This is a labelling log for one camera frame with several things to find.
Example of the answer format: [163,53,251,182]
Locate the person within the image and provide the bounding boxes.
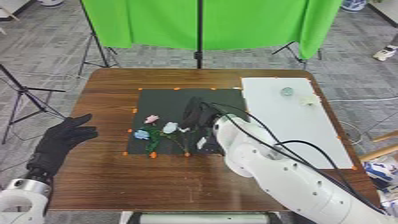
[371,32,398,63]

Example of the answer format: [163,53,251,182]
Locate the pink flower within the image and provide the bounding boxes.
[142,114,162,129]

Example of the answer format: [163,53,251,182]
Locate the white sheet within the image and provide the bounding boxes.
[240,76,357,170]

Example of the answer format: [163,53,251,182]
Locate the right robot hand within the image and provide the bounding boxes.
[179,96,226,131]

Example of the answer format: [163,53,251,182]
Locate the blue white vase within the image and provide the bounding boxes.
[341,0,370,13]
[37,0,66,9]

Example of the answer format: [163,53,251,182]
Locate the dark mat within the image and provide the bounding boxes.
[126,87,251,156]

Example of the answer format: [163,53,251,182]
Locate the pale grey bar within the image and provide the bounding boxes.
[119,211,288,224]

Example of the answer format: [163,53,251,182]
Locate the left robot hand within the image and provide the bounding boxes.
[25,113,99,175]

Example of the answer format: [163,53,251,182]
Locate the pale blue flower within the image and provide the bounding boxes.
[160,121,194,155]

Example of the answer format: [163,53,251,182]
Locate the black tripod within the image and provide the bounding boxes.
[0,63,68,145]

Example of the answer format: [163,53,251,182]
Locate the black cable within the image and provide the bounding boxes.
[201,101,387,215]

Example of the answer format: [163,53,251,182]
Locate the black backdrop stand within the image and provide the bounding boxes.
[192,0,208,70]
[270,41,325,71]
[76,0,123,77]

